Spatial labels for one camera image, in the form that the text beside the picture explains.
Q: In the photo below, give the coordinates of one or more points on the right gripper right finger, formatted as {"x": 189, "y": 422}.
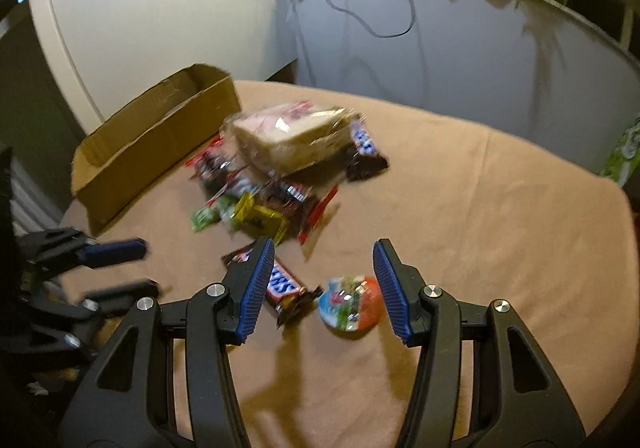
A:
{"x": 518, "y": 399}

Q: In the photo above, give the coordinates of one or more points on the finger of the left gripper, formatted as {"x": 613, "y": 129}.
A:
{"x": 100, "y": 250}
{"x": 108, "y": 302}

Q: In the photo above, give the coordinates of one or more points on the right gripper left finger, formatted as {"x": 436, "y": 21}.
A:
{"x": 126, "y": 399}

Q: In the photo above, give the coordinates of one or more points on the green candy packet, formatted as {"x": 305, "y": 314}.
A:
{"x": 220, "y": 210}

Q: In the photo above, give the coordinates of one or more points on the yellow candy packet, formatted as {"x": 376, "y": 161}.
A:
{"x": 258, "y": 220}

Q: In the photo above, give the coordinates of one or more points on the red dark snack packet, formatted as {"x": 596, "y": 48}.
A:
{"x": 213, "y": 166}

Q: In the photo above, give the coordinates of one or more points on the kinder egg snack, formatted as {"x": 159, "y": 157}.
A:
{"x": 351, "y": 304}

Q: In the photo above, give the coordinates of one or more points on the red clear snack packet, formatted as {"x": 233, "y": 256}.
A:
{"x": 313, "y": 217}

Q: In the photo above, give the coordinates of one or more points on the snickers bar dark wrapper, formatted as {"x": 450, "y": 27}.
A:
{"x": 363, "y": 159}

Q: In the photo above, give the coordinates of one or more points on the brown cardboard box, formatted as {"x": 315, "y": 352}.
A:
{"x": 133, "y": 148}

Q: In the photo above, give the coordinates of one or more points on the white cabinet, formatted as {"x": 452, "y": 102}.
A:
{"x": 102, "y": 53}

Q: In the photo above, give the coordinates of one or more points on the green printed bag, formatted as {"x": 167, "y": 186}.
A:
{"x": 624, "y": 159}

